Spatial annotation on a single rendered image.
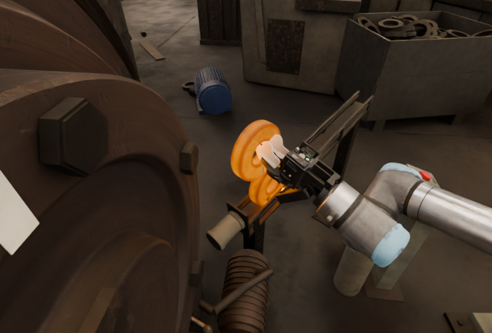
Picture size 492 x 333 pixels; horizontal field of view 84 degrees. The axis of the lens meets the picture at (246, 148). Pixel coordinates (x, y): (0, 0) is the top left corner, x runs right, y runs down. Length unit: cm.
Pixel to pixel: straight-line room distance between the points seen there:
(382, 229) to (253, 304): 40
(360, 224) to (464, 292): 118
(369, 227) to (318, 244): 101
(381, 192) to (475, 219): 17
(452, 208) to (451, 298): 101
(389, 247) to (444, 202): 17
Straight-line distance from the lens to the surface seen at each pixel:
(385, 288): 154
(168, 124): 18
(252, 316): 81
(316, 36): 275
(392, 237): 60
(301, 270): 148
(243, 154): 62
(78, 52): 19
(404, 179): 74
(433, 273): 171
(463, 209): 70
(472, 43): 257
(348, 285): 140
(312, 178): 59
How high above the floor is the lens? 128
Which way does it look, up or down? 38 degrees down
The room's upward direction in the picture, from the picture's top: straight up
